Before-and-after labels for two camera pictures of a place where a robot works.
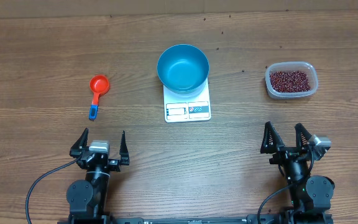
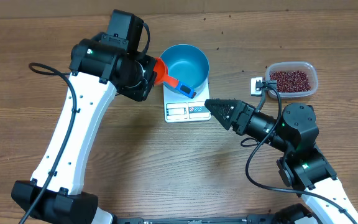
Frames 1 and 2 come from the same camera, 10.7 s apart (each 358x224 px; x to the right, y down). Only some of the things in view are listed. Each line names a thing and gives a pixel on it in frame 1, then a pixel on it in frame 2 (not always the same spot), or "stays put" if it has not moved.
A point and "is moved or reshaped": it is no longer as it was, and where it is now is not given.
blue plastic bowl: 183,69 stays put
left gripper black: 115,165 to 148,63
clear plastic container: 291,79 stays put
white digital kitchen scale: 182,109 stays put
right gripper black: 289,152 to 241,117
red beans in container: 288,81 stays put
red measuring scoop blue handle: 99,84 is moved or reshaped
